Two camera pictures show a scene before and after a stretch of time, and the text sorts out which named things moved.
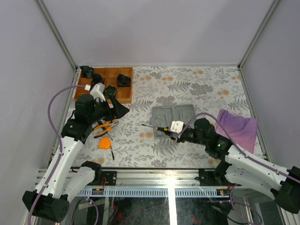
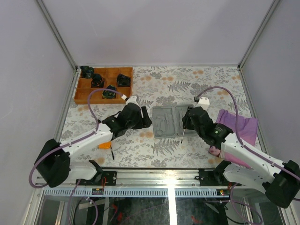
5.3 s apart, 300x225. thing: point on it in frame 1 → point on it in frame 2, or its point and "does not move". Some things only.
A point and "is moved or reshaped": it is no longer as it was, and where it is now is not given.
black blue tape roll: [109, 91] does not move
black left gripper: [119, 109] → [146, 122]
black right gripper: [180, 139] → [185, 120]
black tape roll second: [97, 78] does not move
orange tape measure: [104, 143] does not move
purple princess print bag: [242, 130] does not move
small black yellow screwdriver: [165, 129] is moved or reshaped
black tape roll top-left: [86, 72] does not move
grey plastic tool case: [163, 116] does not move
